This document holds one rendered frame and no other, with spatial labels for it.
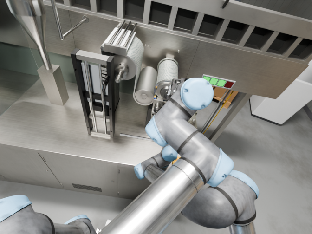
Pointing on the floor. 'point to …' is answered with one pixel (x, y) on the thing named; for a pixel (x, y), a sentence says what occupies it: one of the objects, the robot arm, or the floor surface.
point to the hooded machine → (284, 100)
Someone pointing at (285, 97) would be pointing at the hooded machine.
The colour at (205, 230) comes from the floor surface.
